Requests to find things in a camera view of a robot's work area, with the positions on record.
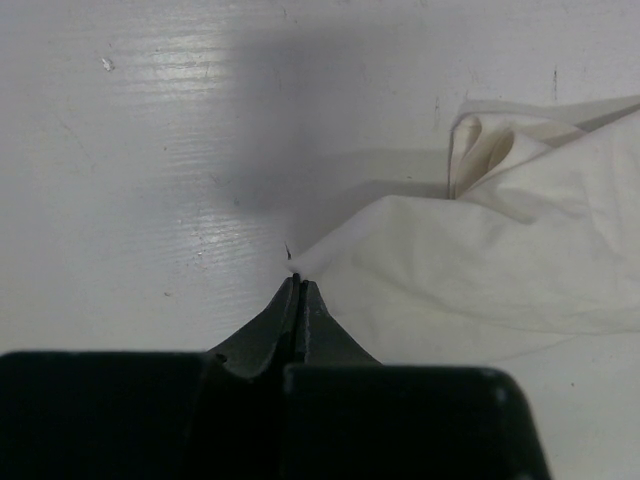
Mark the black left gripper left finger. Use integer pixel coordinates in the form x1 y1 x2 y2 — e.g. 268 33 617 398
208 276 300 381

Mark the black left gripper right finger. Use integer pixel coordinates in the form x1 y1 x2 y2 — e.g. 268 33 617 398
294 281 380 366

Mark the white t shirt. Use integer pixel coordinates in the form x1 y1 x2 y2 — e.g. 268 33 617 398
290 112 639 334

